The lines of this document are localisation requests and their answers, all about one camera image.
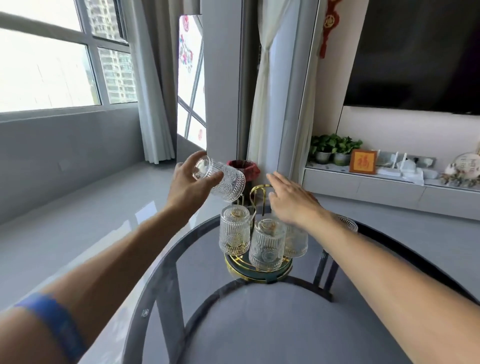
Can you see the person's right thumb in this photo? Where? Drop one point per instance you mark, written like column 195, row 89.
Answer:
column 275, row 206

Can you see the bin with red bag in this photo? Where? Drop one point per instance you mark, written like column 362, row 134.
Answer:
column 247, row 168

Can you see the round white decorative ornament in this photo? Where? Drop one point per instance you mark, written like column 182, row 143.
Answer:
column 465, row 167

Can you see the red window stickers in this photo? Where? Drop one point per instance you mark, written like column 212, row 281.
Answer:
column 185, row 48

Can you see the white tied curtain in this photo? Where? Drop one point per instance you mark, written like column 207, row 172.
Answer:
column 273, row 93

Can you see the large window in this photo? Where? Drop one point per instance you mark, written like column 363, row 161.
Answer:
column 56, row 56

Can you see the blue wristband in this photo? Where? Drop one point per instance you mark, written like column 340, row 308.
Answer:
column 56, row 326

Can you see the gold framed red picture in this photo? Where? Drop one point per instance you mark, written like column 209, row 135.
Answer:
column 363, row 161

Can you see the person's right forearm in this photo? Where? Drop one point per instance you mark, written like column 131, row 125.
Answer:
column 397, row 285

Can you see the red hanging knot ornament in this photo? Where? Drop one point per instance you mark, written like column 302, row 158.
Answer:
column 329, row 26

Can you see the white router with antennas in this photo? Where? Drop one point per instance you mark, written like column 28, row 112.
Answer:
column 403, row 170

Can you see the grey curtain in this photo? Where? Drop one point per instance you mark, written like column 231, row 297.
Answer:
column 153, row 93

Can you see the person's left forearm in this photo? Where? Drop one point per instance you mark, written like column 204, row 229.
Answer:
column 105, row 273

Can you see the white television cabinet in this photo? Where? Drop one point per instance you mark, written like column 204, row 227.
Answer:
column 390, row 193

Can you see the black table frame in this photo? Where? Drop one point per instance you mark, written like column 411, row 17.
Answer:
column 322, row 272

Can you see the embossed clear glass cup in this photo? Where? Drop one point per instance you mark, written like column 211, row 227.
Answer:
column 227, row 180
column 349, row 224
column 297, row 242
column 267, row 245
column 234, row 232

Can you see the black wall television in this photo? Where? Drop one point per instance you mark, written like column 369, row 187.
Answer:
column 416, row 52

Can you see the person's left thumb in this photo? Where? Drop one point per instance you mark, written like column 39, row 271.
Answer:
column 208, row 182

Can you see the green potted plant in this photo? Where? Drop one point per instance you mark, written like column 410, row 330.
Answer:
column 323, row 144
column 347, row 148

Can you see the person's right hand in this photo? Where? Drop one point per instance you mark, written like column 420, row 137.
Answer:
column 294, row 204

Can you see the person's left hand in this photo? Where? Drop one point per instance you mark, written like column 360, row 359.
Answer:
column 183, row 189

